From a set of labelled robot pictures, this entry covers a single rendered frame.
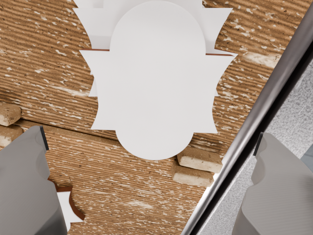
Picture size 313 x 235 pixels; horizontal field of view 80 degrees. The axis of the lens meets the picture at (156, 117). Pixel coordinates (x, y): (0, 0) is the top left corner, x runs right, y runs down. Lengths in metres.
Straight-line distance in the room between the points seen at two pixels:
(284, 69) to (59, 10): 0.26
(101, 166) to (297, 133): 0.30
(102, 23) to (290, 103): 0.26
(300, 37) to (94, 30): 0.22
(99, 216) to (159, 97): 0.28
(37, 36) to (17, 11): 0.03
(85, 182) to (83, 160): 0.04
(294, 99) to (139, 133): 0.22
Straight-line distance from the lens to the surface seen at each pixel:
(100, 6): 0.21
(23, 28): 0.26
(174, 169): 0.27
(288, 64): 0.29
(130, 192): 0.33
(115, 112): 0.18
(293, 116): 0.33
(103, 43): 0.17
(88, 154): 0.29
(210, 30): 0.17
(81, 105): 0.25
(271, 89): 0.29
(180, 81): 0.16
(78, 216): 0.39
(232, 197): 0.40
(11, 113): 0.28
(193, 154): 0.26
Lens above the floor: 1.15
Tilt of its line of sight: 62 degrees down
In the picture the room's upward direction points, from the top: 179 degrees clockwise
